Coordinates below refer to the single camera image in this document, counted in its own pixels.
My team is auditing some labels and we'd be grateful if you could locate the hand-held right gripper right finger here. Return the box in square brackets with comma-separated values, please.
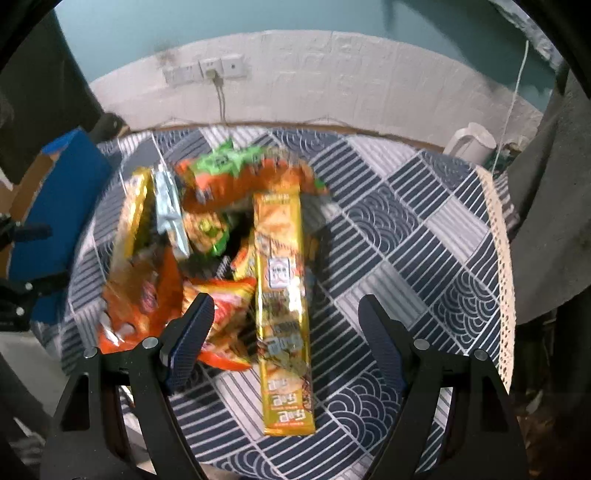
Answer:
[358, 294, 529, 480]

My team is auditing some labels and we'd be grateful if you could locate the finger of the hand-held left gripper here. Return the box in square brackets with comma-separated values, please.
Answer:
[0, 215, 52, 250]
[0, 271, 71, 330]

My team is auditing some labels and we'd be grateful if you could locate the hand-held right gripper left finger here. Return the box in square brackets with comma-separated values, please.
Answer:
[39, 292, 218, 480]

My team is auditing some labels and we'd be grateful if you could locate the cardboard box with blue rim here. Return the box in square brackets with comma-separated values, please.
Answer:
[0, 128, 114, 326]

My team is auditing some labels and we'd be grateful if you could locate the red orange snack bag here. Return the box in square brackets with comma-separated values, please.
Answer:
[182, 277, 259, 372]

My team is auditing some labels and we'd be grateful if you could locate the long yellow snack packet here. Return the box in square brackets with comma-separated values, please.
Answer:
[253, 191, 317, 437]
[110, 167, 155, 282]

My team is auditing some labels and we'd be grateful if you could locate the orange green snack bag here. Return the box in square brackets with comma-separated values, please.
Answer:
[182, 208, 234, 257]
[174, 138, 329, 213]

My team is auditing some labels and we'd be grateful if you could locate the silver snack packet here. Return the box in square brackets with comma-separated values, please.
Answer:
[151, 168, 192, 259]

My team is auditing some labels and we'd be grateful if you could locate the navy white patterned tablecloth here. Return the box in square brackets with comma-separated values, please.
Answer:
[60, 124, 515, 476]

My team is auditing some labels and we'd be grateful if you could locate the black round object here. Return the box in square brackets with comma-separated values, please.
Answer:
[88, 113, 129, 145]

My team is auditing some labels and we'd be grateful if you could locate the dark cabinet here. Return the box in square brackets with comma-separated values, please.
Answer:
[0, 9, 107, 181]

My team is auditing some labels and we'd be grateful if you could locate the dark grey cloth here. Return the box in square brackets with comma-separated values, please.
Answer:
[505, 60, 591, 416]

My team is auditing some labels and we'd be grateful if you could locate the white plastic jug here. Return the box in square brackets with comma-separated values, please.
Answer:
[443, 122, 498, 163]

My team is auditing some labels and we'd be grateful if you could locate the silver tarp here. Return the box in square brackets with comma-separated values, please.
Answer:
[489, 0, 566, 75]

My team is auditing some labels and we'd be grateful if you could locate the grey power cable with plug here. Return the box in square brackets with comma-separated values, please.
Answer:
[210, 70, 228, 124]

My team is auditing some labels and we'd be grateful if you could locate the white string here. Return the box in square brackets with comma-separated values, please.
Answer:
[492, 41, 530, 172]

